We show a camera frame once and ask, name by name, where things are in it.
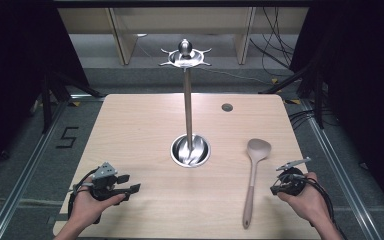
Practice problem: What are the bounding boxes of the black curtain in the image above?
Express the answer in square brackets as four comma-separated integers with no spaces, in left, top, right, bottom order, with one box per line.
[288,0,384,214]
[0,0,91,183]

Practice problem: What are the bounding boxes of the bundle of black floor cables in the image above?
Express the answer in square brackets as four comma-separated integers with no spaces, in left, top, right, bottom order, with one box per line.
[287,107,341,131]

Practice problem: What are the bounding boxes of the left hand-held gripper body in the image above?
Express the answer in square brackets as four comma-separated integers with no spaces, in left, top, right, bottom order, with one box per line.
[90,161,130,202]

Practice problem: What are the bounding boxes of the light wooden shelf unit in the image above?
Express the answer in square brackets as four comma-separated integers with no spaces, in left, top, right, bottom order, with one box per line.
[57,7,310,67]

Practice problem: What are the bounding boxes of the right hand-held gripper black cable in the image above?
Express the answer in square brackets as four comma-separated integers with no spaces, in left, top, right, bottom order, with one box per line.
[291,173,348,240]

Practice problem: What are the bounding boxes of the hand-held gripper black cable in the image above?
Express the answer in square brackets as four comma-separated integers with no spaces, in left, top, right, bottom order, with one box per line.
[291,173,348,240]
[66,167,100,225]

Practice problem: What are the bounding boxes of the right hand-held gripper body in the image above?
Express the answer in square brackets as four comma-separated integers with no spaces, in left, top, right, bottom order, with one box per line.
[269,156,312,197]

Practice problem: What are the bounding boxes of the hanging black cables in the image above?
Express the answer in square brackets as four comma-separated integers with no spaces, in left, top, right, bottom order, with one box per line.
[249,7,298,78]

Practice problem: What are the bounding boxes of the steel utensil rack stand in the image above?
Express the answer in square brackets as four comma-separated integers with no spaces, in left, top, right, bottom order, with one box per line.
[158,38,213,169]

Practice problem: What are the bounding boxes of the person's left hand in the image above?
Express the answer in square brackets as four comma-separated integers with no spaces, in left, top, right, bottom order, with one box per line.
[69,176,127,229]

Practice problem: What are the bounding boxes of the white floor cable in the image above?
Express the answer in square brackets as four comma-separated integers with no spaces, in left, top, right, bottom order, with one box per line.
[198,65,268,85]

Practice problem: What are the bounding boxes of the taupe silicone spoon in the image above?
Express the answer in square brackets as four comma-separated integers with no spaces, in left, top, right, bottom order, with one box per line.
[241,137,273,231]

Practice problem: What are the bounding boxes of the left hand-held gripper black cable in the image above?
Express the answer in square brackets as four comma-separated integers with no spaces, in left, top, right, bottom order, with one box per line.
[66,167,100,225]

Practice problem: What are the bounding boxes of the metal floor rail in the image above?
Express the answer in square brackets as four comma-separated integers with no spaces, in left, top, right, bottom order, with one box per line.
[0,94,108,240]
[299,99,381,240]

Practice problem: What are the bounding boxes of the person's right hand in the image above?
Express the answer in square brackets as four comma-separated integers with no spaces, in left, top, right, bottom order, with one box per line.
[277,171,328,225]

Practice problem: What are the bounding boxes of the black tripod stand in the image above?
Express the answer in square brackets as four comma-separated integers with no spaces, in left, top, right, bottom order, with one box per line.
[39,68,106,135]
[259,56,329,130]

